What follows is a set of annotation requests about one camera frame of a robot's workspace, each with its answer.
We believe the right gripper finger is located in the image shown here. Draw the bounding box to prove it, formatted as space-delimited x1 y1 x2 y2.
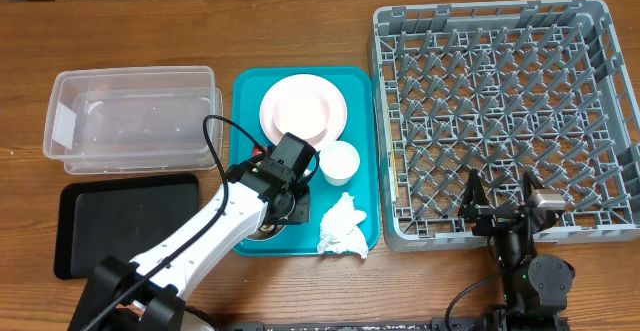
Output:
462 169 490 216
522 170 543 206

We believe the white napkin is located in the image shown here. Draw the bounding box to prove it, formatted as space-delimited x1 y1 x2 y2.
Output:
317 192 369 260

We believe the red ketchup packet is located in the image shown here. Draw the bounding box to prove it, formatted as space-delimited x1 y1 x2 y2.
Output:
252 145 268 157

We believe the white paper cup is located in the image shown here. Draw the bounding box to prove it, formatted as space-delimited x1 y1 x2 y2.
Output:
319 141 360 186

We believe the white bowl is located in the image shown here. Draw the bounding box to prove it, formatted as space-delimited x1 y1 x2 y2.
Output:
246 225 286 241

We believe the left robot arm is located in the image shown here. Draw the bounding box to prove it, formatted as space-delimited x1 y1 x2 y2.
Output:
69 133 317 330

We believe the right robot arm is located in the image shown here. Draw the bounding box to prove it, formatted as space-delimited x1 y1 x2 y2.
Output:
444 169 575 330

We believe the grey dishwasher rack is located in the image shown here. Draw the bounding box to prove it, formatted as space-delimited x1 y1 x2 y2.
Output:
370 0 639 252

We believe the pink round plate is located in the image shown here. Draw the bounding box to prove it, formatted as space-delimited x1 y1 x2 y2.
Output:
259 74 348 151

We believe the teal plastic tray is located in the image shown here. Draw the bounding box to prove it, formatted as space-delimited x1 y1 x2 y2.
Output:
231 66 381 257

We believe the black plastic tray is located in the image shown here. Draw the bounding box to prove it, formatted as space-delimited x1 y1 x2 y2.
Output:
53 173 200 280

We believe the clear plastic bin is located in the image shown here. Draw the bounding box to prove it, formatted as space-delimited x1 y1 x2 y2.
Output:
43 66 223 175

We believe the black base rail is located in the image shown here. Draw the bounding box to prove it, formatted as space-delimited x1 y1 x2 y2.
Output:
214 316 489 331

